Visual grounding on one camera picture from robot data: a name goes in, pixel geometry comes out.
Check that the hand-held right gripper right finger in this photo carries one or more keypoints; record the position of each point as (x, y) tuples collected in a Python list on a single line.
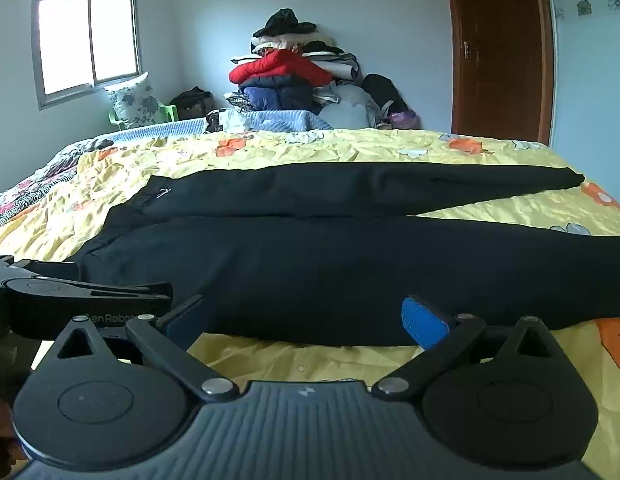
[(422, 320)]

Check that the black backpack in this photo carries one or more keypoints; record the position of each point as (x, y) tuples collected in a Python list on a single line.
[(382, 91)]

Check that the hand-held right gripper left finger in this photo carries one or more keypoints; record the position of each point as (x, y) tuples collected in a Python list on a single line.
[(185, 319)]

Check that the purple bag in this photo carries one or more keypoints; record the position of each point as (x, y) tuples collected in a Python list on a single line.
[(405, 120)]

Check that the floral print pillow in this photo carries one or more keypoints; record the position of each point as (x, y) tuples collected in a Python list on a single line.
[(132, 102)]

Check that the yellow floral bedsheet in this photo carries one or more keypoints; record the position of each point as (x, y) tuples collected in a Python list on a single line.
[(340, 147)]

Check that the brown wooden door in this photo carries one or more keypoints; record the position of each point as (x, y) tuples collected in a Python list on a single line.
[(500, 50)]

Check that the black duffel bag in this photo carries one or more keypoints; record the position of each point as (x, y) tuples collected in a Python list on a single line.
[(192, 102)]

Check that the folded beige clothes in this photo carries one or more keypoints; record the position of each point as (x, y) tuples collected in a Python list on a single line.
[(290, 41)]

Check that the floral patterned quilt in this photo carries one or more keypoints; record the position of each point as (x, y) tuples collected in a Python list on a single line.
[(19, 195)]

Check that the grey bag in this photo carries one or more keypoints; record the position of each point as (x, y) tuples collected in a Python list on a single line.
[(347, 107)]

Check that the window with grey frame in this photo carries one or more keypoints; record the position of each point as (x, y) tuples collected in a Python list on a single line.
[(87, 40)]

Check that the black garment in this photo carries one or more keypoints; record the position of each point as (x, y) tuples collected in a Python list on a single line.
[(287, 22)]

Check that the black and white clothes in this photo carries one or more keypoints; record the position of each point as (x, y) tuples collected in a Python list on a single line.
[(340, 62)]

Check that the red puffer jacket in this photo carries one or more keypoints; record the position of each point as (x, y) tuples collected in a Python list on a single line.
[(280, 67)]

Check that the black pants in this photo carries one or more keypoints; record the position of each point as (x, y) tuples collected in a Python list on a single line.
[(315, 260)]

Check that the blue quilted blanket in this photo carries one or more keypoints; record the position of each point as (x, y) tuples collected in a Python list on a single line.
[(280, 120)]

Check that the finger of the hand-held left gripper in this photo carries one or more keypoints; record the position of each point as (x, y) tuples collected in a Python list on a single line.
[(139, 294)]

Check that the green plastic chair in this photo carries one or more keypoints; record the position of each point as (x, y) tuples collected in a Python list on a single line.
[(164, 112)]

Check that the white and black cloth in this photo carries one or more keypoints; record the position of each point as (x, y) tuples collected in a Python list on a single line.
[(229, 120)]

